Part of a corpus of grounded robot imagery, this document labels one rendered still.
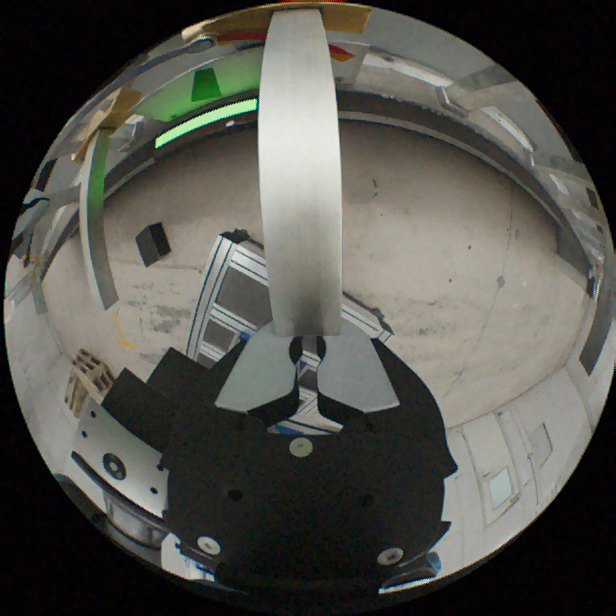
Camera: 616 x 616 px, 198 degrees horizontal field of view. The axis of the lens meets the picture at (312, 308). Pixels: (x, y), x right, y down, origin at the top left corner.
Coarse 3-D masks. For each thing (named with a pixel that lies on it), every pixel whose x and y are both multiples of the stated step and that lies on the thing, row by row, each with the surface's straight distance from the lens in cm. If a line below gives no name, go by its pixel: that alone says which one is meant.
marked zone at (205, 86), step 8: (200, 72) 26; (208, 72) 26; (200, 80) 27; (208, 80) 27; (216, 80) 28; (192, 88) 28; (200, 88) 29; (208, 88) 29; (216, 88) 29; (192, 96) 30; (200, 96) 30; (208, 96) 31; (216, 96) 31
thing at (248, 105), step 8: (240, 104) 29; (248, 104) 29; (216, 112) 31; (224, 112) 30; (232, 112) 29; (192, 120) 32; (200, 120) 31; (208, 120) 30; (176, 128) 34; (184, 128) 33; (192, 128) 32; (168, 136) 34; (160, 144) 35
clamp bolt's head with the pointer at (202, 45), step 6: (222, 36) 21; (228, 36) 21; (234, 36) 21; (240, 36) 21; (246, 36) 21; (252, 36) 21; (258, 36) 21; (264, 36) 21; (198, 42) 20; (204, 42) 20; (210, 42) 20; (192, 48) 20; (198, 48) 20; (204, 48) 20; (330, 48) 23; (336, 48) 23; (348, 54) 24
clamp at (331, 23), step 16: (224, 16) 20; (240, 16) 20; (256, 16) 20; (336, 16) 20; (352, 16) 20; (368, 16) 20; (192, 32) 22; (224, 32) 21; (240, 32) 21; (256, 32) 21; (352, 32) 22
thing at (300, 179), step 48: (288, 48) 12; (288, 96) 9; (288, 144) 8; (336, 144) 8; (288, 192) 8; (336, 192) 8; (288, 240) 8; (336, 240) 8; (288, 288) 8; (336, 288) 8; (288, 336) 10
